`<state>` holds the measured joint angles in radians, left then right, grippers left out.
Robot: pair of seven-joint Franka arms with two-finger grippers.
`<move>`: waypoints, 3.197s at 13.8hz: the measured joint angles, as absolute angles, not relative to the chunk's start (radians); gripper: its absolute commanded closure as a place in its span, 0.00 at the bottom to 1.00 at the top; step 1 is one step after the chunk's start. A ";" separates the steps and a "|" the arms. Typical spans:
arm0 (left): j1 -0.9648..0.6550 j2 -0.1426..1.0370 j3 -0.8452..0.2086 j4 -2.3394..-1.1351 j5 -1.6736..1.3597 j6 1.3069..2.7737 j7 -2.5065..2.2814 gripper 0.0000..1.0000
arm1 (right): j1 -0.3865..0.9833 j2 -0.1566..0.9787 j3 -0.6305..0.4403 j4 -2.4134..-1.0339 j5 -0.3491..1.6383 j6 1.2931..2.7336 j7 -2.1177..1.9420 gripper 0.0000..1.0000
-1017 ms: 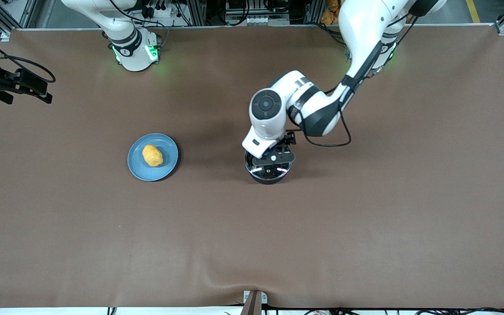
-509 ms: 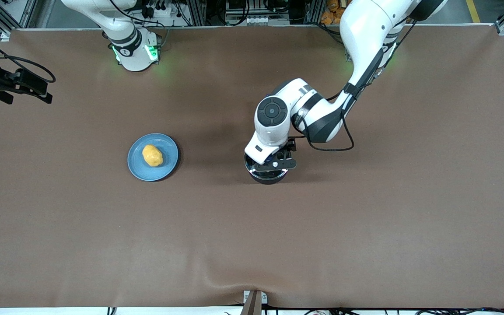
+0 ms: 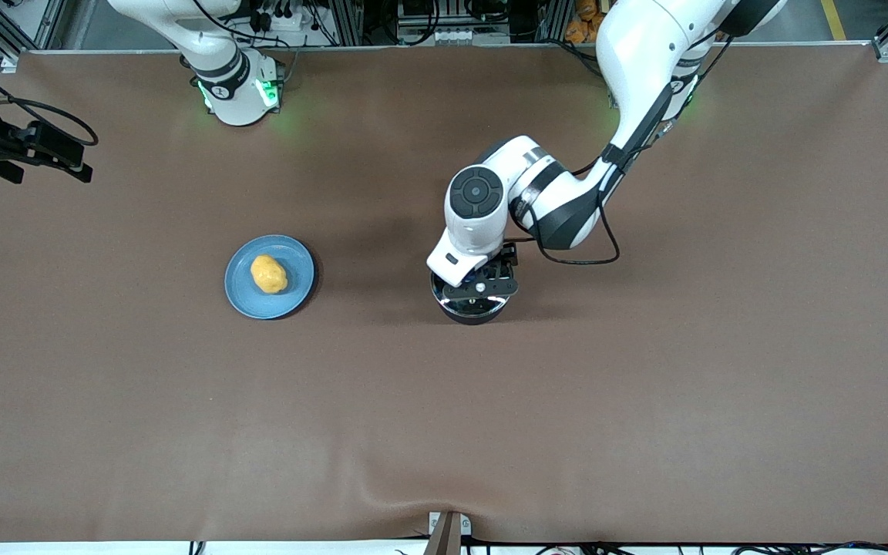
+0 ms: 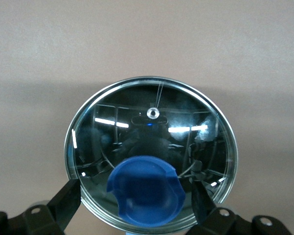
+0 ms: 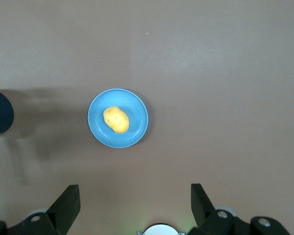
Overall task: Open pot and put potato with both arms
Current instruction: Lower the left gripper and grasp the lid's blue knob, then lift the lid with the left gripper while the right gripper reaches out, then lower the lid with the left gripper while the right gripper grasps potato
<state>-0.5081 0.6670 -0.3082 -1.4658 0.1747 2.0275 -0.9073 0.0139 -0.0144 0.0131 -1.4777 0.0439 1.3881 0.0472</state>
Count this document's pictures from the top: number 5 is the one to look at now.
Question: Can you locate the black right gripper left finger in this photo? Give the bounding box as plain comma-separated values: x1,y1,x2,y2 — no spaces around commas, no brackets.
0,185,81,235

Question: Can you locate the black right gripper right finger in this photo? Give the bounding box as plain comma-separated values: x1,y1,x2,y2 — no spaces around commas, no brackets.
187,183,293,235

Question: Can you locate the yellow potato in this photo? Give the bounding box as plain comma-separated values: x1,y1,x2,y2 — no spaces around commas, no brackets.
103,106,130,134

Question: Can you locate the blue plate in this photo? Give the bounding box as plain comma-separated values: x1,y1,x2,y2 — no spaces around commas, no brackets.
87,88,149,149

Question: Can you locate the brown table mat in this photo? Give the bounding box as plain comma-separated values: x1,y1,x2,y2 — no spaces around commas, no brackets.
0,0,294,235

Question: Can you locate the black pot with blue handle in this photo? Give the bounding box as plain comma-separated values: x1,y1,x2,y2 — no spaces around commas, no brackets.
0,89,15,138

